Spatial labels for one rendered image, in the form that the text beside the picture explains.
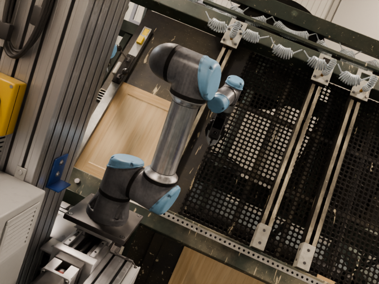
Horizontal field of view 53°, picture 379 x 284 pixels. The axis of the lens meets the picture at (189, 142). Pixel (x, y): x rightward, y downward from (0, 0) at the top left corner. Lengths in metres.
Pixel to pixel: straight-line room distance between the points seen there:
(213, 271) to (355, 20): 3.71
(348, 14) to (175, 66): 4.14
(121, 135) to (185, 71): 1.07
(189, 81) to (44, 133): 0.41
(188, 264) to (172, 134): 1.23
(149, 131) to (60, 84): 1.20
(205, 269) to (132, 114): 0.96
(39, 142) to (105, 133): 1.15
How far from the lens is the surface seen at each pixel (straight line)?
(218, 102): 1.45
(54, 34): 0.95
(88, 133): 2.11
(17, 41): 1.00
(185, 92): 1.09
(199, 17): 2.38
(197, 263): 2.24
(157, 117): 2.13
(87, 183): 2.01
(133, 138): 2.09
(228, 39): 2.30
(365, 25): 5.14
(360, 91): 2.36
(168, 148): 1.16
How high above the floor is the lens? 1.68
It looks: 13 degrees down
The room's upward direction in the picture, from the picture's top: 22 degrees clockwise
